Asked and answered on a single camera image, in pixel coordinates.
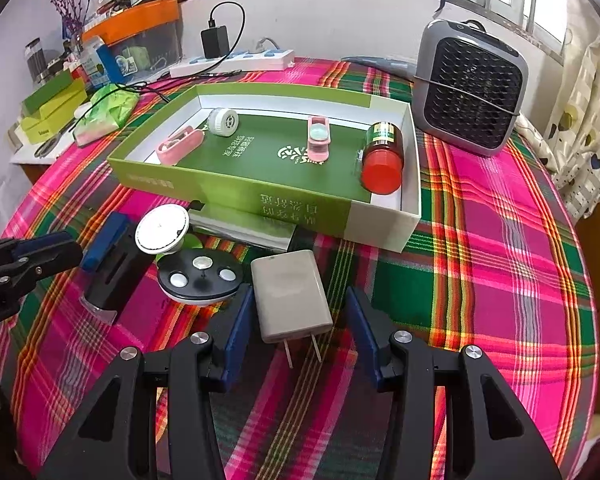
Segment cream patterned curtain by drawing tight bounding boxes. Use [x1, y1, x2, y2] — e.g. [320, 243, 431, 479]
[540, 35, 600, 221]

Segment pink and mint clip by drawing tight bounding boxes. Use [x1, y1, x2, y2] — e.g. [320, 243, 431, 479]
[306, 116, 332, 148]
[157, 126, 206, 166]

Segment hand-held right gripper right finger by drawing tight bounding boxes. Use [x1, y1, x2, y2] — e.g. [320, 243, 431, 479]
[345, 287, 563, 480]

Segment blue and white carton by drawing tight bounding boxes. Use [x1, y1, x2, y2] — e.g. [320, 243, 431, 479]
[81, 37, 112, 88]

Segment grey portable heater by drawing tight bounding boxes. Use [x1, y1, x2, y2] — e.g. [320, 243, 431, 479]
[412, 19, 530, 157]

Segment pink and green plaid tablecloth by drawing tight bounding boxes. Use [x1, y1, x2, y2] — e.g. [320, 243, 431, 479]
[0, 57, 600, 480]

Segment black power adapter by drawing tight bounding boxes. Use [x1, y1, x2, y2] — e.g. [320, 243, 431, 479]
[201, 26, 231, 59]

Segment green tissue pack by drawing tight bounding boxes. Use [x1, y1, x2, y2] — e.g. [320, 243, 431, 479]
[74, 83, 140, 147]

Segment green and white round stand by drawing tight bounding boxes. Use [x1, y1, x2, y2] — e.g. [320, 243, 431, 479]
[134, 203, 206, 261]

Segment orange and clear storage bin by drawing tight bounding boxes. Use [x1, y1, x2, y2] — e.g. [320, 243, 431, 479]
[80, 0, 182, 86]

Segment white wall charger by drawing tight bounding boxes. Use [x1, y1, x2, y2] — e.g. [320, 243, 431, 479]
[250, 249, 335, 368]

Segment lime green cardboard box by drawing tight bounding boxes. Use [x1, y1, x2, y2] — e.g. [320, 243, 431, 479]
[20, 70, 88, 146]

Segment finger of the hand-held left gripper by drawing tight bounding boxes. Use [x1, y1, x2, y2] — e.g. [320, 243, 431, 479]
[0, 232, 83, 281]
[0, 260, 37, 307]

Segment white power strip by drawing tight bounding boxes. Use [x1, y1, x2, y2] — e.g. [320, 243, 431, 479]
[167, 48, 296, 79]

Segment black cable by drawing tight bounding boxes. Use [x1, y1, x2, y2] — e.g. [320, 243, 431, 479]
[70, 1, 247, 136]

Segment brown bottle with red cap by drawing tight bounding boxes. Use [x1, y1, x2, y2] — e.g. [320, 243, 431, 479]
[360, 121, 405, 196]

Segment black and white disc device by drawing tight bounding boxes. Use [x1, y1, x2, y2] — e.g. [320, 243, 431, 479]
[158, 249, 244, 306]

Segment grey scissors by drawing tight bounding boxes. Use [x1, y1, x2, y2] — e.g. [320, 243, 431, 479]
[34, 136, 61, 158]

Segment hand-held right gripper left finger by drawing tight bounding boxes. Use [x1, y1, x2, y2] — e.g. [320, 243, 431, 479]
[40, 287, 255, 480]

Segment white round USB lamp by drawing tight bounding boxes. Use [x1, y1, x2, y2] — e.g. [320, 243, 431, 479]
[207, 108, 239, 136]

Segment dark glass jar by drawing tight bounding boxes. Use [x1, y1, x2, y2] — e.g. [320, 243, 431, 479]
[24, 37, 49, 83]

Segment long grey plastic tool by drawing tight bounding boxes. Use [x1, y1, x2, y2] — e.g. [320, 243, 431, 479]
[340, 55, 416, 80]

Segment shiny silver metal case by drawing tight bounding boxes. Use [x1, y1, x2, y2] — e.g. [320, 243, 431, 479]
[187, 208, 301, 252]

